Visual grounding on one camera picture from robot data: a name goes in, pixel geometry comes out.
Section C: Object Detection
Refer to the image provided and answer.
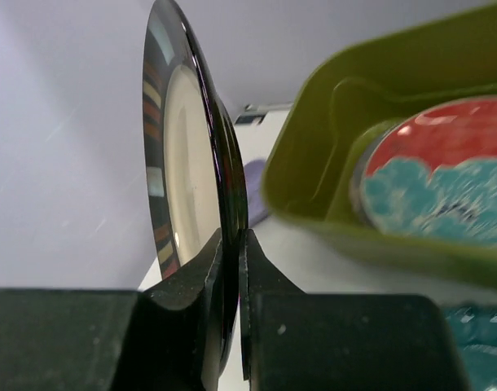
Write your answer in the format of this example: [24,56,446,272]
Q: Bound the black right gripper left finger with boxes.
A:
[0,232,222,390]

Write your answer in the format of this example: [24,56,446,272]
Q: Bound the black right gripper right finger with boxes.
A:
[239,230,470,390]

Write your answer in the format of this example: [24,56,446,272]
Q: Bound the black rimmed cream plate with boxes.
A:
[142,1,248,378]

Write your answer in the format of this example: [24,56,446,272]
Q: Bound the purple square plate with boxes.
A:
[244,159,269,227]

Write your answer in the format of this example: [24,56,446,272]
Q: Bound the dark teal scalloped plate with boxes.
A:
[442,304,497,391]

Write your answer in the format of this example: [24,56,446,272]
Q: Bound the red teal flower plate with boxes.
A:
[349,95,497,248]

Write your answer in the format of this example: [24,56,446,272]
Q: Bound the olive green plastic bin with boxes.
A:
[262,2,497,289]

